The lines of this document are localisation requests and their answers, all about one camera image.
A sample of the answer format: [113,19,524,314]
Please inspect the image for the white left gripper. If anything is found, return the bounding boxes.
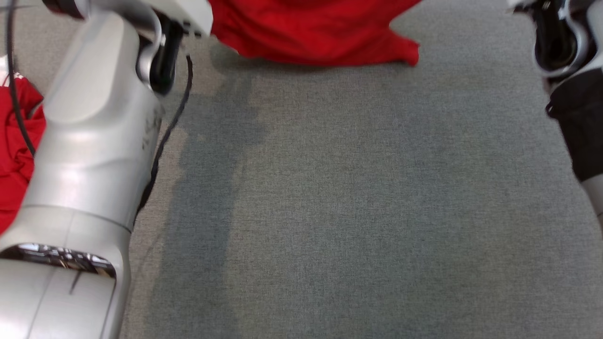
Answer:
[141,0,213,38]

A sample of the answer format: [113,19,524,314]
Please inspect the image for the red white sports shirt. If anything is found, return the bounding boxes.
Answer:
[0,56,49,236]
[209,0,421,67]

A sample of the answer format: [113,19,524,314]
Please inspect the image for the thin black cable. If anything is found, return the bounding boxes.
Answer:
[134,54,195,222]
[5,0,37,157]

